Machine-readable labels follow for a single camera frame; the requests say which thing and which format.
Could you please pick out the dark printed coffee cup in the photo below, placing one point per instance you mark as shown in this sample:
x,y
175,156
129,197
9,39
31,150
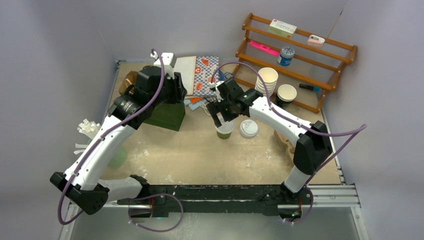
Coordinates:
x,y
285,95

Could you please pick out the green takeout paper cup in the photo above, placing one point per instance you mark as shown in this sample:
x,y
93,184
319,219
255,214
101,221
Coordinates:
x,y
223,135

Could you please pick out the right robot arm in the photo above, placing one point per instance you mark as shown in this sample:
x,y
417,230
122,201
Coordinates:
x,y
310,140

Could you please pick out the stack of white paper cups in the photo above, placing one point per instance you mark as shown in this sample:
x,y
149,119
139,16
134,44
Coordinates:
x,y
269,80

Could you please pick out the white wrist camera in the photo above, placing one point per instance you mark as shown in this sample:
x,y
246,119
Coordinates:
x,y
166,61
213,85

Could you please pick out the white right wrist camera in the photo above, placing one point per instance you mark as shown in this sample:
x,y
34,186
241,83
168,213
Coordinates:
x,y
213,85

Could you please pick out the blue lidded jar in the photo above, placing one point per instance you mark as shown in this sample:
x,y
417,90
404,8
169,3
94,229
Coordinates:
x,y
285,56

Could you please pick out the single white coffee lid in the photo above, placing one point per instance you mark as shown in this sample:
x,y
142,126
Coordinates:
x,y
226,126

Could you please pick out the dark blue marker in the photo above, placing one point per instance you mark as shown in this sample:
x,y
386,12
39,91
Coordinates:
x,y
309,87

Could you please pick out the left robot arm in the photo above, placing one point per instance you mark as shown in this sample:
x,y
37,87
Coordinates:
x,y
81,182

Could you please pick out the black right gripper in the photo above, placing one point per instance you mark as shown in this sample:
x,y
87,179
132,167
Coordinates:
x,y
214,108

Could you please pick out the green paper bag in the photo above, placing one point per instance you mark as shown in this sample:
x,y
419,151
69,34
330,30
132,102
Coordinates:
x,y
168,116

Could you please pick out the pink white small case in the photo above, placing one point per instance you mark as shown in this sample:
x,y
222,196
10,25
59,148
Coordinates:
x,y
316,41

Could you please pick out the orange paper bag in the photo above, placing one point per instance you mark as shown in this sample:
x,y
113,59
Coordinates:
x,y
195,99

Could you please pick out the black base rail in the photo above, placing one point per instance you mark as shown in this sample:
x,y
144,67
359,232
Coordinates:
x,y
265,199

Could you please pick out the green straw holder cup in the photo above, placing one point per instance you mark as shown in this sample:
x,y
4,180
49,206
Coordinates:
x,y
118,159

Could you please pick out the white green box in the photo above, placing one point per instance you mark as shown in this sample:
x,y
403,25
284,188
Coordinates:
x,y
282,29

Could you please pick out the wooden shelf rack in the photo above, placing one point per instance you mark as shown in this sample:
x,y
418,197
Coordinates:
x,y
320,67

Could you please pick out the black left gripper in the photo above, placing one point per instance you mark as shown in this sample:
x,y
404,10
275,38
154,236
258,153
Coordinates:
x,y
179,91

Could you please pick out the blue checkered bakery bag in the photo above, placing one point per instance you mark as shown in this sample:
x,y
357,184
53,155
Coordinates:
x,y
204,68

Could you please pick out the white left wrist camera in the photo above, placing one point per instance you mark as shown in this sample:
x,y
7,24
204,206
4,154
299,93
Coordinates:
x,y
166,61

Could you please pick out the wrapped white straws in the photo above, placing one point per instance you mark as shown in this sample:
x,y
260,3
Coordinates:
x,y
90,130

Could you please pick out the pink highlighter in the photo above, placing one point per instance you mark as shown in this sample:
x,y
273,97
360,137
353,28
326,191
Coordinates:
x,y
263,48

